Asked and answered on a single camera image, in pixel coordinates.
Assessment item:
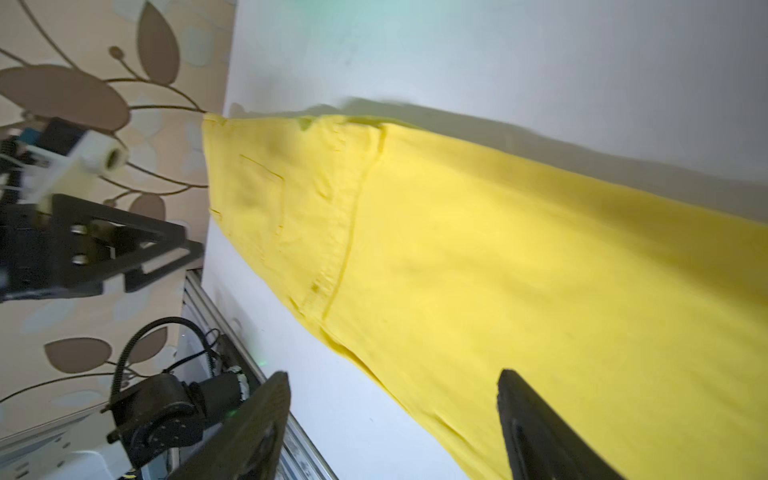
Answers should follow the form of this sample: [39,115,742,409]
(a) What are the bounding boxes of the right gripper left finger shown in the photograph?
[169,371,291,480]

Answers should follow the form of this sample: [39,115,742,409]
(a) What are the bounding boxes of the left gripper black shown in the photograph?
[1,194,204,303]

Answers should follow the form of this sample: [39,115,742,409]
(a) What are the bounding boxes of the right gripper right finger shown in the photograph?
[497,369,622,480]

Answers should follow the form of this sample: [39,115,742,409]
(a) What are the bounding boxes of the yellow trousers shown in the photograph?
[202,114,767,479]

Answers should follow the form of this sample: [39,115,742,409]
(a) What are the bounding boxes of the aluminium front rail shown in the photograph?
[170,270,337,479]

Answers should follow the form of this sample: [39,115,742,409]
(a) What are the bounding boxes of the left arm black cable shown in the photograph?
[109,316,223,400]

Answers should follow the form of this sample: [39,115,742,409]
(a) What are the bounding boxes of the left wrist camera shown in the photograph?
[1,118,129,213]

